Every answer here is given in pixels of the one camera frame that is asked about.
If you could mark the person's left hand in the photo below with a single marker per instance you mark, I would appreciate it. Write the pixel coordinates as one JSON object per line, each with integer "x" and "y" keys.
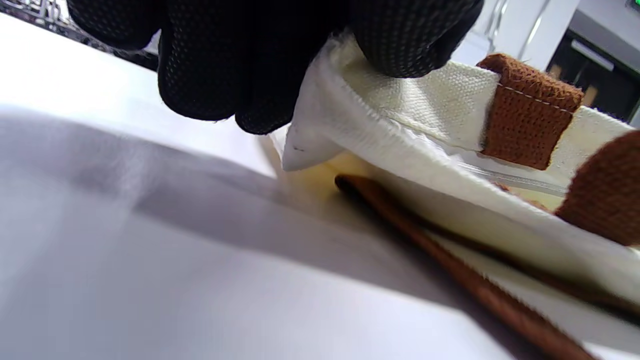
{"x": 225, "y": 55}

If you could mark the black cabinet with glass door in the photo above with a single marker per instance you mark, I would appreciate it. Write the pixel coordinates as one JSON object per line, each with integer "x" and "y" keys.
{"x": 600, "y": 85}

